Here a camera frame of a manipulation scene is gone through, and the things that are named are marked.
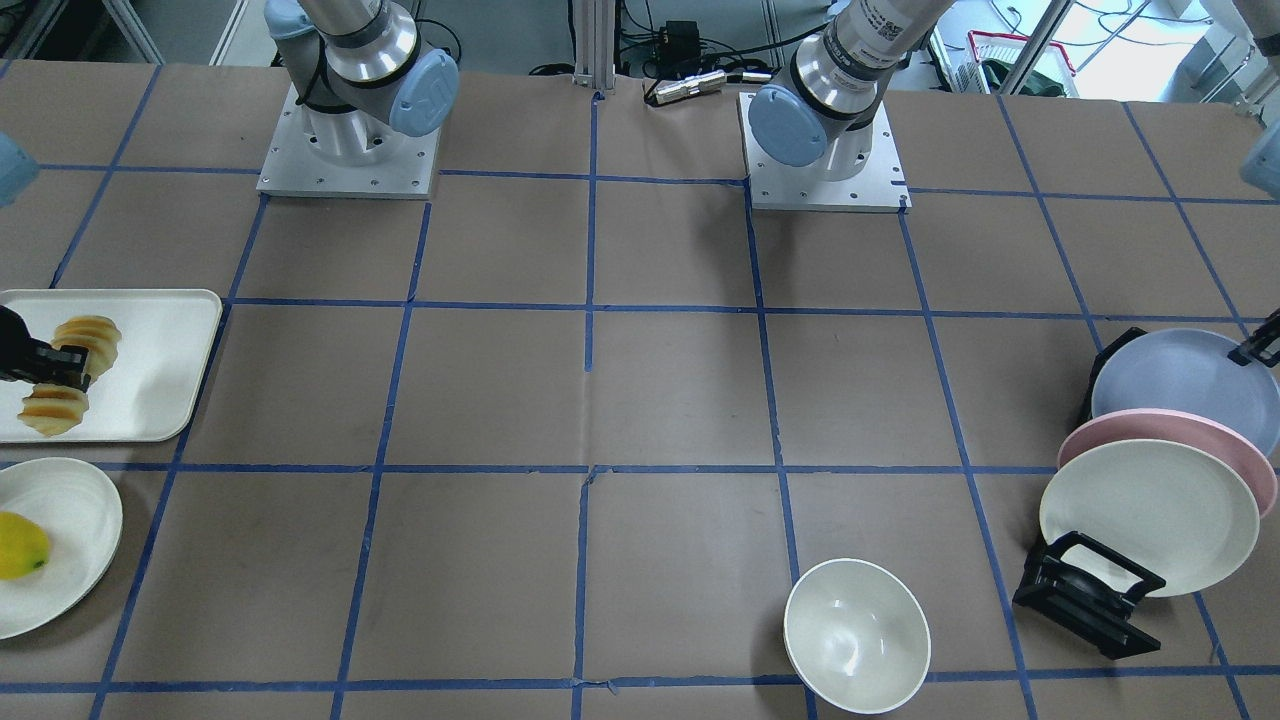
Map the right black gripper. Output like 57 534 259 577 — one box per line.
1 306 92 392

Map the blue plate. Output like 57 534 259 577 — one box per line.
1080 327 1279 455

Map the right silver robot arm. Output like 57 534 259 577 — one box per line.
3 1 460 392

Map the pink plate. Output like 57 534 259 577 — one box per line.
1056 407 1277 518

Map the cream round plate with lemon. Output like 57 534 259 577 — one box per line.
1 457 123 641

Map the cream plate in rack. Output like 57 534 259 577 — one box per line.
1039 439 1260 598

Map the black plate rack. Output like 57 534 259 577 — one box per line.
1012 325 1169 659

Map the white rectangular tray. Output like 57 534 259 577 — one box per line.
1 290 223 443

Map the yellow lemon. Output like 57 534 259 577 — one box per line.
1 511 52 582

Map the cream bowl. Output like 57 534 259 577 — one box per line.
783 559 932 715

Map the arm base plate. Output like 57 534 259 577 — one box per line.
739 92 913 213
256 87 443 201

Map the red wire basket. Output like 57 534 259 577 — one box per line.
950 28 1082 99

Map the aluminium frame post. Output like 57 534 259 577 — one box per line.
570 0 620 95

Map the metal cable connector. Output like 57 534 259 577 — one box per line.
643 69 772 108

